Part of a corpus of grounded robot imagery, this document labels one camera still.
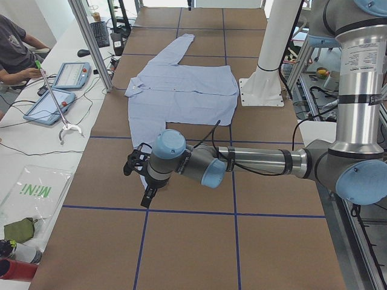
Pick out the seated person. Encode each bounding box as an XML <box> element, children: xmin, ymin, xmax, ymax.
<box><xmin>1</xmin><ymin>15</ymin><xmax>48</xmax><ymax>85</ymax></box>

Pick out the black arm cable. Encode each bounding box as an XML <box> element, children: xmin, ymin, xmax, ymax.
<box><xmin>193</xmin><ymin>119</ymin><xmax>338</xmax><ymax>176</ymax></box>

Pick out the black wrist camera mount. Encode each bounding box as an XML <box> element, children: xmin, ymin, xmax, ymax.
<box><xmin>123</xmin><ymin>143</ymin><xmax>152</xmax><ymax>176</ymax></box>

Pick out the aluminium frame post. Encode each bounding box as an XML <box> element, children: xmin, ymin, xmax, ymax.
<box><xmin>68</xmin><ymin>0</ymin><xmax>113</xmax><ymax>92</ymax></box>

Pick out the upper teach pendant tablet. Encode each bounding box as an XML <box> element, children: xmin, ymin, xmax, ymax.
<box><xmin>52</xmin><ymin>62</ymin><xmax>91</xmax><ymax>90</ymax></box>

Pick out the black keyboard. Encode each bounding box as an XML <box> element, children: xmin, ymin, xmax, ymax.
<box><xmin>89</xmin><ymin>21</ymin><xmax>109</xmax><ymax>48</ymax></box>

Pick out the lower teach pendant tablet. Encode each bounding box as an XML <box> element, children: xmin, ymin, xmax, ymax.
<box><xmin>23</xmin><ymin>88</ymin><xmax>76</xmax><ymax>125</ymax></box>

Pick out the red cylinder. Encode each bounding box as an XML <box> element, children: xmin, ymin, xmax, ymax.
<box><xmin>1</xmin><ymin>259</ymin><xmax>38</xmax><ymax>282</ymax></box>

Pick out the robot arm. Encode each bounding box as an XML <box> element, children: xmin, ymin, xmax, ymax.
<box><xmin>141</xmin><ymin>1</ymin><xmax>386</xmax><ymax>207</ymax></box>

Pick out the reacher grabber stick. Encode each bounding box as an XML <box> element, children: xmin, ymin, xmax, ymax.
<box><xmin>35</xmin><ymin>60</ymin><xmax>83</xmax><ymax>145</ymax></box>

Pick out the green cloth pouch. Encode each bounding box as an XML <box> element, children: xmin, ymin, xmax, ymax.
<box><xmin>4</xmin><ymin>217</ymin><xmax>37</xmax><ymax>243</ymax></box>

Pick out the clear plastic MINI bag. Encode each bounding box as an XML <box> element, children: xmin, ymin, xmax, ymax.
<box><xmin>1</xmin><ymin>165</ymin><xmax>73</xmax><ymax>223</ymax></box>

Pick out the black computer mouse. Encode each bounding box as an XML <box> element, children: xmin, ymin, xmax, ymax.
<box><xmin>77</xmin><ymin>49</ymin><xmax>90</xmax><ymax>57</ymax></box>

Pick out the light blue striped shirt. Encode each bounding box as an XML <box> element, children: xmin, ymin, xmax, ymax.
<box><xmin>124</xmin><ymin>33</ymin><xmax>238</xmax><ymax>192</ymax></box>

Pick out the white bottle black cap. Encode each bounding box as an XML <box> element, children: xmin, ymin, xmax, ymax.
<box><xmin>1</xmin><ymin>239</ymin><xmax>42</xmax><ymax>264</ymax></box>

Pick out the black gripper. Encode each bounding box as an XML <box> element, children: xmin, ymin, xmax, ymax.
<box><xmin>140</xmin><ymin>169</ymin><xmax>169</xmax><ymax>208</ymax></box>

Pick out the teach pendant tablet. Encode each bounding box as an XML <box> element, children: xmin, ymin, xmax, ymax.
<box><xmin>23</xmin><ymin>88</ymin><xmax>76</xmax><ymax>125</ymax></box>
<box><xmin>52</xmin><ymin>62</ymin><xmax>91</xmax><ymax>90</ymax></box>

